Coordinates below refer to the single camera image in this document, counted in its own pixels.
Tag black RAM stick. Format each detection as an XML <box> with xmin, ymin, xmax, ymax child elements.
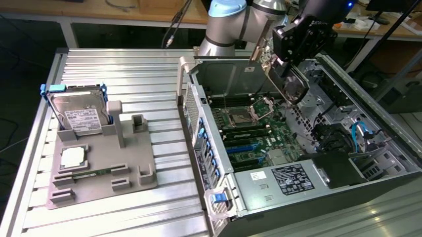
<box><xmin>222</xmin><ymin>127</ymin><xmax>272</xmax><ymax>140</ymax></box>

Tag black wire bundle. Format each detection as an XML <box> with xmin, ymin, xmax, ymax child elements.
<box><xmin>312</xmin><ymin>122</ymin><xmax>351</xmax><ymax>152</ymax></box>

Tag blue disk caddy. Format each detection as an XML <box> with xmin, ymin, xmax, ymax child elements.
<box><xmin>38</xmin><ymin>80</ymin><xmax>110</xmax><ymax>132</ymax></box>

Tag black expansion slot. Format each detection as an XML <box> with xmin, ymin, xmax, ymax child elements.
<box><xmin>229</xmin><ymin>158</ymin><xmax>261</xmax><ymax>169</ymax></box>

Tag silver hard disk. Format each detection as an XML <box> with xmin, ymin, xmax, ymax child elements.
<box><xmin>47</xmin><ymin>89</ymin><xmax>109</xmax><ymax>136</ymax></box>

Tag hanging black cables with plug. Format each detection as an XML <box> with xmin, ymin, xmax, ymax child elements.
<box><xmin>161</xmin><ymin>0</ymin><xmax>193</xmax><ymax>49</ymax></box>

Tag green motherboard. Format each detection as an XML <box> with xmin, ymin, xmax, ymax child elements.
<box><xmin>210</xmin><ymin>98</ymin><xmax>308</xmax><ymax>173</ymax></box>

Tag metal socket cover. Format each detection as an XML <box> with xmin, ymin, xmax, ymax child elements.
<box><xmin>248</xmin><ymin>97</ymin><xmax>276</xmax><ymax>120</ymax></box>

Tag silver CPU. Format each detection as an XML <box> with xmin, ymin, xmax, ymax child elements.
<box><xmin>60</xmin><ymin>148</ymin><xmax>88</xmax><ymax>169</ymax></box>

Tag black monitor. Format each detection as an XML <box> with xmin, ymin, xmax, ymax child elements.
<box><xmin>365</xmin><ymin>0</ymin><xmax>422</xmax><ymax>13</ymax></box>

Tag light blue wire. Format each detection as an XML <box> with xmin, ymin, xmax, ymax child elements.
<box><xmin>349</xmin><ymin>119</ymin><xmax>368</xmax><ymax>154</ymax></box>

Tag metal drive cage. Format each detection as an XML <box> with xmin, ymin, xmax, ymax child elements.
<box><xmin>284</xmin><ymin>74</ymin><xmax>337</xmax><ymax>129</ymax></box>

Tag CPU socket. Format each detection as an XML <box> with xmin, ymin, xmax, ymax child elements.
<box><xmin>228</xmin><ymin>108</ymin><xmax>252</xmax><ymax>127</ymax></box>

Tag grey parts rack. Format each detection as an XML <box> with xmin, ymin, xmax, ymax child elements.
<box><xmin>45</xmin><ymin>100</ymin><xmax>158</xmax><ymax>211</ymax></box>

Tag graphics card with metal bracket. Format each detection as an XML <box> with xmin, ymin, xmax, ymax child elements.
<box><xmin>248</xmin><ymin>37</ymin><xmax>311</xmax><ymax>105</ymax></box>

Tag blue expansion slot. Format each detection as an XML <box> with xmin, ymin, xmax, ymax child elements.
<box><xmin>226</xmin><ymin>145</ymin><xmax>261</xmax><ymax>154</ymax></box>

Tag open black PC case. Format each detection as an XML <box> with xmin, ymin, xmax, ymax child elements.
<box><xmin>176</xmin><ymin>50</ymin><xmax>422</xmax><ymax>237</ymax></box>

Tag grey coiled cable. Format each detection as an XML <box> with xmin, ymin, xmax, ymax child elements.
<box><xmin>105</xmin><ymin>0</ymin><xmax>137</xmax><ymax>13</ymax></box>

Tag wooden desk with grey frame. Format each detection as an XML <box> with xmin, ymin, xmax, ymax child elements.
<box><xmin>0</xmin><ymin>0</ymin><xmax>210</xmax><ymax>49</ymax></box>

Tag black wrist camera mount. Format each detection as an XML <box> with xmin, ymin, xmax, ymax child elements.
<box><xmin>271</xmin><ymin>24</ymin><xmax>299</xmax><ymax>61</ymax></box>

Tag white plastic part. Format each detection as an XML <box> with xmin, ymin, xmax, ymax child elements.
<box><xmin>341</xmin><ymin>16</ymin><xmax>379</xmax><ymax>31</ymax></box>

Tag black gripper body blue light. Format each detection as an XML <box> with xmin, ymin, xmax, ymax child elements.
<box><xmin>295</xmin><ymin>0</ymin><xmax>356</xmax><ymax>65</ymax></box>

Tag thin black wire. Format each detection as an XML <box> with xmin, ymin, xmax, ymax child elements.
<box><xmin>253</xmin><ymin>73</ymin><xmax>268</xmax><ymax>97</ymax></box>

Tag wooden desk with clutter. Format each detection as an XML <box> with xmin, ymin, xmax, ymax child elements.
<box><xmin>331</xmin><ymin>0</ymin><xmax>422</xmax><ymax>73</ymax></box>

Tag black slanted pole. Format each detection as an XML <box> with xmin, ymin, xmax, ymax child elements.
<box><xmin>377</xmin><ymin>0</ymin><xmax>411</xmax><ymax>41</ymax></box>

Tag silver chipset heatsink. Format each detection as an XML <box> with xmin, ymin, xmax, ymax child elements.
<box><xmin>267</xmin><ymin>149</ymin><xmax>292</xmax><ymax>166</ymax></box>

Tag green RAM stick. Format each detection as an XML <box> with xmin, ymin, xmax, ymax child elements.
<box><xmin>72</xmin><ymin>168</ymin><xmax>113</xmax><ymax>178</ymax></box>

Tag silver power supply with labels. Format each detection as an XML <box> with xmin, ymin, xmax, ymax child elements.
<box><xmin>233</xmin><ymin>159</ymin><xmax>331</xmax><ymax>212</ymax></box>

